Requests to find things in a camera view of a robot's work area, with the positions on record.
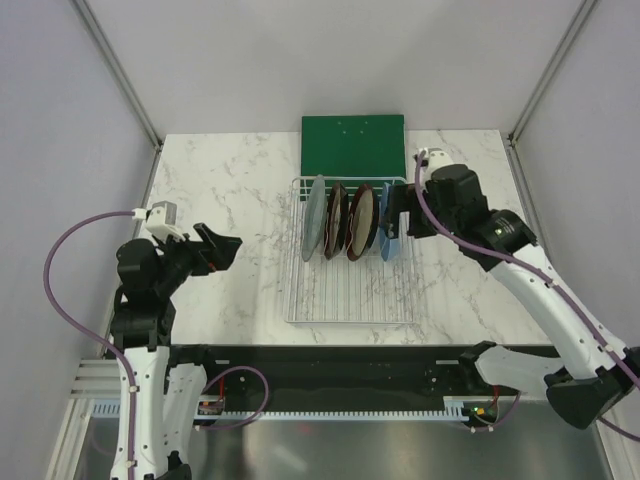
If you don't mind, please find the white wire dish rack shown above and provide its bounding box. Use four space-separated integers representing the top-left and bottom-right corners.
283 176 419 325

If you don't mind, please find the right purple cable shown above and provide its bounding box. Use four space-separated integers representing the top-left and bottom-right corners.
414 154 640 444

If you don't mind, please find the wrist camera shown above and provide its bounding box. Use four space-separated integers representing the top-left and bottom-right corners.
145 201 184 242
413 148 454 178

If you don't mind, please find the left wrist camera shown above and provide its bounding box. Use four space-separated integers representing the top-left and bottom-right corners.
145 201 184 242

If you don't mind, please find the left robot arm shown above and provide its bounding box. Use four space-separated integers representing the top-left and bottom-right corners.
110 223 242 479

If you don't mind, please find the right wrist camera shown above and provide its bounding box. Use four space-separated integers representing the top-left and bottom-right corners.
413 148 454 178

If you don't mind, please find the blue plate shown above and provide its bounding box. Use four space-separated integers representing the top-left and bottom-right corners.
379 182 400 262

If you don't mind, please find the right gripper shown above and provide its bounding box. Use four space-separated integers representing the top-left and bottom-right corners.
377 182 460 239

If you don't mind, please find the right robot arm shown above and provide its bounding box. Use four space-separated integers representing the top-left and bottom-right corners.
381 164 639 430

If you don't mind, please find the purple cable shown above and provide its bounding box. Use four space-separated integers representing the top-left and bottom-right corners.
43 209 146 471
414 154 640 444

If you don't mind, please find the red beige plate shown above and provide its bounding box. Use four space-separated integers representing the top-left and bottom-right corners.
346 184 379 262
323 182 349 260

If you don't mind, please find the green board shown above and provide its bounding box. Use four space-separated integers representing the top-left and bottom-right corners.
301 114 406 177

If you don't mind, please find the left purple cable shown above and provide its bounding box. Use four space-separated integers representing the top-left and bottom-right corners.
43 209 146 471

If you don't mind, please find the white cable duct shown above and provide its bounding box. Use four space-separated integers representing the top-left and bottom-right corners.
91 399 497 422

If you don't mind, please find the grey-green glass plate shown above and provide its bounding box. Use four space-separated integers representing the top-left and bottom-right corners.
301 175 326 262

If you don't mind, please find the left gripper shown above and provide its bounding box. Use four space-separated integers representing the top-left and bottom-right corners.
152 221 240 295

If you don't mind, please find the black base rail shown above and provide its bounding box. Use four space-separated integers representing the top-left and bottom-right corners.
169 345 516 411

